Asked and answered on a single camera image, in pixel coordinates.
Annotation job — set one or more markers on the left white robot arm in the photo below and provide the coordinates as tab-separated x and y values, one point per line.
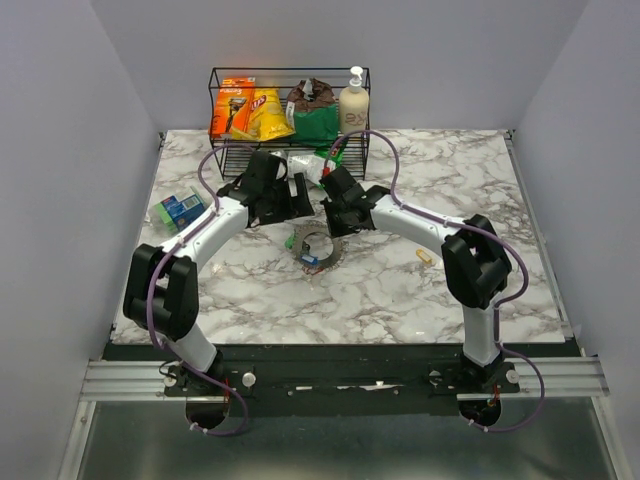
161	294

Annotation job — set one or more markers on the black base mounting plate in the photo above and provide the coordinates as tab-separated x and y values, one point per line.
263	381

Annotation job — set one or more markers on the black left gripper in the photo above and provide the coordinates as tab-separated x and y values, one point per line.
296	206

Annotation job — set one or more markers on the blue green small box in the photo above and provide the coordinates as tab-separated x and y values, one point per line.
178	211

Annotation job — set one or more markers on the orange razor package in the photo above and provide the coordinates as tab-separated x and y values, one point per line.
231	104

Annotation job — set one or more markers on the blue key tag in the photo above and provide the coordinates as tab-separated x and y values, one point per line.
309	259

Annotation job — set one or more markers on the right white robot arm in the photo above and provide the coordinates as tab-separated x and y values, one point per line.
476	265

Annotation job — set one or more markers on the aluminium frame rail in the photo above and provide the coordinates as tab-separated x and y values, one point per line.
124	381

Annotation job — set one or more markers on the cream lotion pump bottle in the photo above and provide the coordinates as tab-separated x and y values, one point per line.
353	103

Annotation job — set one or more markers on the green brown coffee bag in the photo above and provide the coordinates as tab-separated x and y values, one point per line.
312	111

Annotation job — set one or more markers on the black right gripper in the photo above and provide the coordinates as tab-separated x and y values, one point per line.
335	230

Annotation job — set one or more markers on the green white snack bag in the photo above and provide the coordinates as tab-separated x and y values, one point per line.
310	162

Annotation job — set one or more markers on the yellow chips bag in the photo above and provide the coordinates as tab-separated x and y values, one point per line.
266	119

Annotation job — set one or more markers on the black wire shelf rack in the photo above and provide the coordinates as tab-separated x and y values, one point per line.
284	79

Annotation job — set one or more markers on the yellow key tag with key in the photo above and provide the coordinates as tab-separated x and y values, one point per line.
424	257

